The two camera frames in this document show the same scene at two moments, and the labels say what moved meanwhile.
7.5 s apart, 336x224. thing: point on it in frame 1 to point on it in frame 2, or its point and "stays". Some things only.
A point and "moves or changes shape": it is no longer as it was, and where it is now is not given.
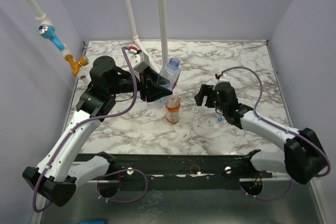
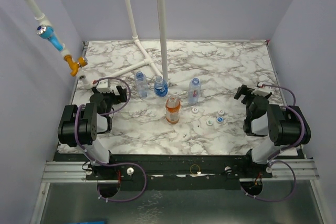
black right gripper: (210, 97) to (247, 95)
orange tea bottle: (172, 107) stays
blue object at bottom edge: (94, 222) stays
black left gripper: (154, 92) to (121, 97)
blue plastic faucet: (48, 31) stays
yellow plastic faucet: (75, 66) stays
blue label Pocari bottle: (162, 101) moves or changes shape
